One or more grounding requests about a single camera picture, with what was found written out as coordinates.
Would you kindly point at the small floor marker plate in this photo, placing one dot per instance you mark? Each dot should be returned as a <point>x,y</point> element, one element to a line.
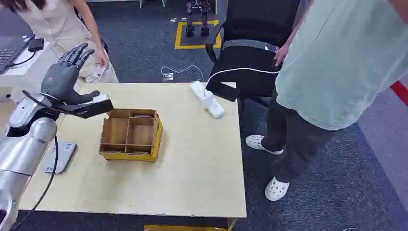
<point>172,20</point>

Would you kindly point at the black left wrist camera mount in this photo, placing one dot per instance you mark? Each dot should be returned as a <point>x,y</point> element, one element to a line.
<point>95,108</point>

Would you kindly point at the white side desk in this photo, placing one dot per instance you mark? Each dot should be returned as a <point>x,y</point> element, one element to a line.
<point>28,75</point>

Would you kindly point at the standing person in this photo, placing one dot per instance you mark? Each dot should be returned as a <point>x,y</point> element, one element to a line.
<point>334,70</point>

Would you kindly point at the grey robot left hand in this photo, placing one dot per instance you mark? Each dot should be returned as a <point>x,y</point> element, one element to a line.
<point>60,78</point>

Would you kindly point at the white furniture legs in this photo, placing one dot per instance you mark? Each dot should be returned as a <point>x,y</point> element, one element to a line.
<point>141,3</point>

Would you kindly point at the bending person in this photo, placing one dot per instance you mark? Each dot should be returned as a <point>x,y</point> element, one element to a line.
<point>60,22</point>

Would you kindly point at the standing person's hand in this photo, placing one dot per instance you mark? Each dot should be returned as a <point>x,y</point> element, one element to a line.
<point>281,54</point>

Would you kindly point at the metal floor socket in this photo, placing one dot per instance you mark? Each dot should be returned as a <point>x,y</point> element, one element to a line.
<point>168,76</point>

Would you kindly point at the flat grey card reader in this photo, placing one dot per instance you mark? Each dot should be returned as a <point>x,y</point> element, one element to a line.
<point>62,157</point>

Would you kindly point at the wooden compartment card box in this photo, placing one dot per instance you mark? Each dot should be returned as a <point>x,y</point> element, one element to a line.
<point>118,132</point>

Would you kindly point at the black robot legs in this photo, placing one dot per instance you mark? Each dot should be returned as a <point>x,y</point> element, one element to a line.
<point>197,19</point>

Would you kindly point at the dark laptop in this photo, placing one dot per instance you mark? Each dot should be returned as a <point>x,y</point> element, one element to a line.
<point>11,51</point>

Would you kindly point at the white perforated shoe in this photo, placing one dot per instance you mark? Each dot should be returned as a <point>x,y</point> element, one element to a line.
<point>256,142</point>
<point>275,189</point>

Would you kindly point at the white power strip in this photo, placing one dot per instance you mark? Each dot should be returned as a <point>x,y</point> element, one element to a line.
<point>212,105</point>

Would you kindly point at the black power adapter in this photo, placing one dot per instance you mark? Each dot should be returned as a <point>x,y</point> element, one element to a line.
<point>36,44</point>

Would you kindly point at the bending person's hand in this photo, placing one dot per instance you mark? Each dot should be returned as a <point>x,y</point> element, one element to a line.
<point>102,59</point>

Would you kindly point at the black office chair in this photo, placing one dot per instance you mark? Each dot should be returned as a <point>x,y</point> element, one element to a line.
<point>255,22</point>

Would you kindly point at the yellow table base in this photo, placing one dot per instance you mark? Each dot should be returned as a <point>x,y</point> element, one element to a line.
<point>181,228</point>

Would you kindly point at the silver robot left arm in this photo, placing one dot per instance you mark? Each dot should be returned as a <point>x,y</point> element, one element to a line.
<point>25,143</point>

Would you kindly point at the black smartphone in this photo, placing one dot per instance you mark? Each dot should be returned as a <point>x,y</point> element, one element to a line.
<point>223,91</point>

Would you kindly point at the red floor tape strip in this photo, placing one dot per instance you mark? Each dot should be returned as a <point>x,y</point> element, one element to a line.
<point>400,92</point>

